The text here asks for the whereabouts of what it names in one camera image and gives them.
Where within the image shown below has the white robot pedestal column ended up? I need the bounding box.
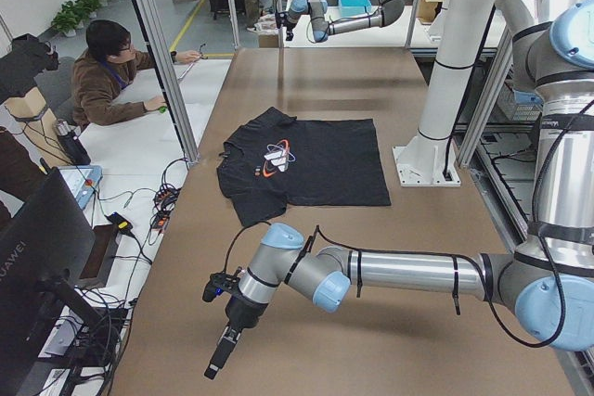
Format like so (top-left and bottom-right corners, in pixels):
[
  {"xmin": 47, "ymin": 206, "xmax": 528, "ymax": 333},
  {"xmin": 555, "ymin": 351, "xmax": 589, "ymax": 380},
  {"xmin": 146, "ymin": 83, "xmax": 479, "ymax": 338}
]
[{"xmin": 393, "ymin": 0, "xmax": 494, "ymax": 187}]

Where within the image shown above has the blue plastic tray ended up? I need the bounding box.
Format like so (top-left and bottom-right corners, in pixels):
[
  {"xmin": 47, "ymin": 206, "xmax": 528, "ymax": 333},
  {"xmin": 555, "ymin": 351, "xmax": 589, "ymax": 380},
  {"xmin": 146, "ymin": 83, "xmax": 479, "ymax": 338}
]
[{"xmin": 338, "ymin": 0, "xmax": 373, "ymax": 18}]

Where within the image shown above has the person in brown jacket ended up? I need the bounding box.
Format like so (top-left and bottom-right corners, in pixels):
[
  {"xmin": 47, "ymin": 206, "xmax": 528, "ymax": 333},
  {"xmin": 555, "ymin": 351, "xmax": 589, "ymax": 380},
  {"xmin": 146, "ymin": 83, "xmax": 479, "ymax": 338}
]
[{"xmin": 70, "ymin": 19, "xmax": 201, "ymax": 127}]

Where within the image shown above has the black power adapter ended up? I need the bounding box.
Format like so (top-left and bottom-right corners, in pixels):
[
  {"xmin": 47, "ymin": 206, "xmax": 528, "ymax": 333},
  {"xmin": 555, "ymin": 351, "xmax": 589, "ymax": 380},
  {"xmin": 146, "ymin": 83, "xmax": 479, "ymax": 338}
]
[{"xmin": 106, "ymin": 212, "xmax": 133, "ymax": 236}]

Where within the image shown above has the black printed t-shirt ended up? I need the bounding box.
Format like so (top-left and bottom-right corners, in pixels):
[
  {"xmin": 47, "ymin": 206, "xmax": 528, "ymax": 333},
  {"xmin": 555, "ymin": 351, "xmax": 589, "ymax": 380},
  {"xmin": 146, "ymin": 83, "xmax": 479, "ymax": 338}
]
[{"xmin": 217, "ymin": 108, "xmax": 391, "ymax": 226}]

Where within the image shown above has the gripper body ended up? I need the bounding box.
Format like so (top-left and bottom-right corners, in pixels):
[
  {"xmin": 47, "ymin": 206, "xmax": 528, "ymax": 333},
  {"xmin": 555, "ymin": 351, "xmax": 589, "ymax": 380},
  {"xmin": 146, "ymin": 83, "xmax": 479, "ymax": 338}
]
[
  {"xmin": 276, "ymin": 11, "xmax": 290, "ymax": 30},
  {"xmin": 225, "ymin": 296, "xmax": 267, "ymax": 330}
]

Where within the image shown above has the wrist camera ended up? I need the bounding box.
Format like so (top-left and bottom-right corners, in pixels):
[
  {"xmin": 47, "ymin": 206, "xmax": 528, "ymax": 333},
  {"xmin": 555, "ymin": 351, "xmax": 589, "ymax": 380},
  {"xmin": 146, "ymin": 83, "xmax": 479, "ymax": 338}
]
[{"xmin": 202, "ymin": 267, "xmax": 244, "ymax": 302}]

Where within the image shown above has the black Huawei monitor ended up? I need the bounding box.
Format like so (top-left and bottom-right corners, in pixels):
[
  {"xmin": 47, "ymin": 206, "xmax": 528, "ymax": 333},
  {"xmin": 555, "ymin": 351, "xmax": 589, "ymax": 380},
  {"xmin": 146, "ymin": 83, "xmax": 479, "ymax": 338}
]
[{"xmin": 1, "ymin": 169, "xmax": 100, "ymax": 390}]

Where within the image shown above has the teach pendant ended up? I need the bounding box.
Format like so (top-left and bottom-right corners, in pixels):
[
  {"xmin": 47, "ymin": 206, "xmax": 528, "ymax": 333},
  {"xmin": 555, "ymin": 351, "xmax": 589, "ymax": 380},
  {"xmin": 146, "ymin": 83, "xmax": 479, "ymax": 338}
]
[{"xmin": 58, "ymin": 165, "xmax": 103, "ymax": 210}]

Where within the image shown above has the aluminium frame post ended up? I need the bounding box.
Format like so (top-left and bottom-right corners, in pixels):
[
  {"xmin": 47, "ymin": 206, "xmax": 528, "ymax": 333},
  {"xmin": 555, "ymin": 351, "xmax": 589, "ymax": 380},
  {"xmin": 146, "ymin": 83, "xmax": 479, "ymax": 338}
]
[{"xmin": 131, "ymin": 0, "xmax": 200, "ymax": 166}]

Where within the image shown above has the cardboard box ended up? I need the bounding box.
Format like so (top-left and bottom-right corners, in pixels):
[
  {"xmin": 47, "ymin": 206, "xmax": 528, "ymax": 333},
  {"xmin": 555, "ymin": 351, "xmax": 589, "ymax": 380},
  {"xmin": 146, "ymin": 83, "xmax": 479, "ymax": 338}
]
[{"xmin": 417, "ymin": 0, "xmax": 444, "ymax": 24}]

